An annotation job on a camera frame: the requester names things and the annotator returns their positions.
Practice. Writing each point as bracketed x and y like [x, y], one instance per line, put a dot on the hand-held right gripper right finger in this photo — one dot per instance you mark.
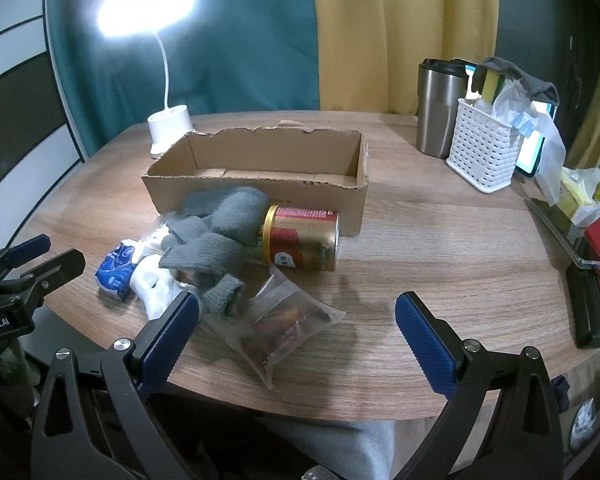
[425, 345]

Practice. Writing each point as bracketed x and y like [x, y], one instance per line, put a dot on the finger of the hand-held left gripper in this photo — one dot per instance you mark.
[27, 249]
[60, 266]

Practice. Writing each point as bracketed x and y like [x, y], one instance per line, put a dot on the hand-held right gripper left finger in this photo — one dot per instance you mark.
[170, 342]

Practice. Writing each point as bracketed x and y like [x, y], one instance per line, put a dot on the blue and white packet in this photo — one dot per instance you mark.
[116, 270]

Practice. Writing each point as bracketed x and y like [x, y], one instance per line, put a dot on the white sock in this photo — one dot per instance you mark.
[152, 285]

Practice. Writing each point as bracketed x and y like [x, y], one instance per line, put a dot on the grey sock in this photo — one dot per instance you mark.
[200, 260]
[230, 210]

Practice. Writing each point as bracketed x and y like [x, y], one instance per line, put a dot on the clear zip bag of snacks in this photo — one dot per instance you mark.
[280, 325]

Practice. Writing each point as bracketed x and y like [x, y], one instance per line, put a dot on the red can with gold lid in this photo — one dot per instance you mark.
[305, 240]

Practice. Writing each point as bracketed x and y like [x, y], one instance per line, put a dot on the cardboard box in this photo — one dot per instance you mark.
[305, 205]

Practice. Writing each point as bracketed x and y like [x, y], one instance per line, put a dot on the person's grey trousers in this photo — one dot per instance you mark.
[330, 450]

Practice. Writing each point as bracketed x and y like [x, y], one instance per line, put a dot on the black case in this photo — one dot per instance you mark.
[590, 305]

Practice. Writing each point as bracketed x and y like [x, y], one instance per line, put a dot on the white plastic basket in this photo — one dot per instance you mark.
[480, 150]

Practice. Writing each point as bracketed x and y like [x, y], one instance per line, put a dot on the yellow tissue pack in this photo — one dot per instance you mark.
[577, 197]

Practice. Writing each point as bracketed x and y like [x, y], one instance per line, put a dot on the steel tumbler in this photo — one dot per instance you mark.
[435, 110]

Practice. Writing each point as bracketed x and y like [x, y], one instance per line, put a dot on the clear plastic bag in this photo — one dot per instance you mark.
[545, 135]

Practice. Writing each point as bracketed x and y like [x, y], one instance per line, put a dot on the yellow and green sponge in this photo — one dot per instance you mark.
[491, 87]

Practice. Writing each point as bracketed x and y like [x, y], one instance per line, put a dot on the teal curtain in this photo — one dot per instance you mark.
[240, 50]

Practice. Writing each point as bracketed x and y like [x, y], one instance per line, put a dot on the dark grey cloth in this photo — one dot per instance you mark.
[525, 80]

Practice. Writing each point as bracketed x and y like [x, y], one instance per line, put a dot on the yellow curtain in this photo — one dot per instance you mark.
[405, 25]

